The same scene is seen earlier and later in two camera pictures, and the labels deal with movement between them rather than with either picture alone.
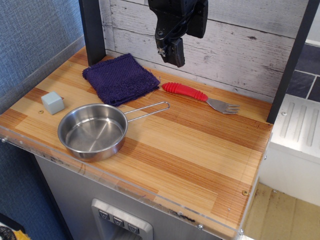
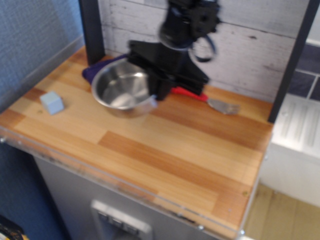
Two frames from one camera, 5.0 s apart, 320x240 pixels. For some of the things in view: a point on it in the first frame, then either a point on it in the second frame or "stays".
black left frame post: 93,29 stays
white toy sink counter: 292,164 stays
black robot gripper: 175,19 -> 175,67
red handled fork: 186,90 stays
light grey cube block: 53,102 stays
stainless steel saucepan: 94,132 -> 121,83
